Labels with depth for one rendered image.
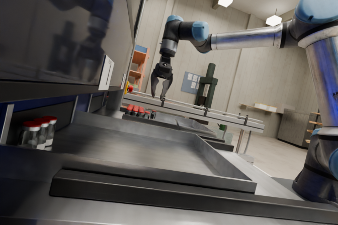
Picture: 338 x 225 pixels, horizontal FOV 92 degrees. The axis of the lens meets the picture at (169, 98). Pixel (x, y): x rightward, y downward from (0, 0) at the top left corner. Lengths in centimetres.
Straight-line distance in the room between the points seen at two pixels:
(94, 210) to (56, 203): 4
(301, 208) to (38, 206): 32
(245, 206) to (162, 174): 12
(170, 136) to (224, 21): 925
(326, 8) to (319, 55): 12
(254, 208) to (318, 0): 55
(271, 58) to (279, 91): 195
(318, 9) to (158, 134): 55
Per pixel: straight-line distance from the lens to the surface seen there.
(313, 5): 64
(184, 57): 825
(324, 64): 62
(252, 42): 78
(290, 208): 32
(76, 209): 21
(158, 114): 81
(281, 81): 1143
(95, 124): 48
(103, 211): 21
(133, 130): 47
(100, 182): 21
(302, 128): 1040
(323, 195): 75
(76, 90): 21
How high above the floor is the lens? 101
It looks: 1 degrees down
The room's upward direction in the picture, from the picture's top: 13 degrees clockwise
